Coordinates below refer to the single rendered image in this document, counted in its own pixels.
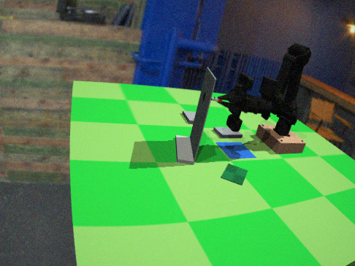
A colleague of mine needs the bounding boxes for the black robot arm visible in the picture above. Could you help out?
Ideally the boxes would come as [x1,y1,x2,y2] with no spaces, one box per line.
[258,43,311,137]

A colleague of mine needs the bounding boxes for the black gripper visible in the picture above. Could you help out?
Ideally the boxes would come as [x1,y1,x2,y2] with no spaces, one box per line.
[218,73,262,132]

